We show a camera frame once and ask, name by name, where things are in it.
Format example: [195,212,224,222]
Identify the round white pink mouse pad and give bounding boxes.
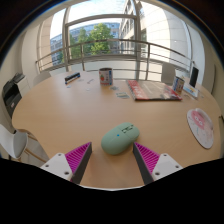
[186,107,215,150]

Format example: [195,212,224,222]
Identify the tin can with red print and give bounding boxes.
[98,67,114,86]

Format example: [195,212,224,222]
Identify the red and grey magazine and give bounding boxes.
[126,79,184,102]

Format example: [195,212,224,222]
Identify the light illustrated booklet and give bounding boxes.
[182,83,200,99]

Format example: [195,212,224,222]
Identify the small black blue box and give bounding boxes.
[64,72,81,85]

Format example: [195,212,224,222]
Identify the small teal sticker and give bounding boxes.
[115,91,130,100]

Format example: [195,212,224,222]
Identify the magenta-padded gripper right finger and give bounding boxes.
[132,141,184,186]

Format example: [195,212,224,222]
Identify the green leafy trees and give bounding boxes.
[59,23,116,64]

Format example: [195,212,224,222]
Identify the white chair with wooden legs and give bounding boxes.
[0,123,49,164]

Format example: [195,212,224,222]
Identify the mint green computer mouse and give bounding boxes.
[100,121,141,156]

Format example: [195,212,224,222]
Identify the metal balcony railing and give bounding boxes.
[34,38,196,75]

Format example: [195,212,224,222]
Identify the black office printer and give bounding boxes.
[1,72,26,118]

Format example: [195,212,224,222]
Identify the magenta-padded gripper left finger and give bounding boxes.
[40,141,93,185]

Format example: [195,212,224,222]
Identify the tall black speaker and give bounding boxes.
[188,66,200,88]

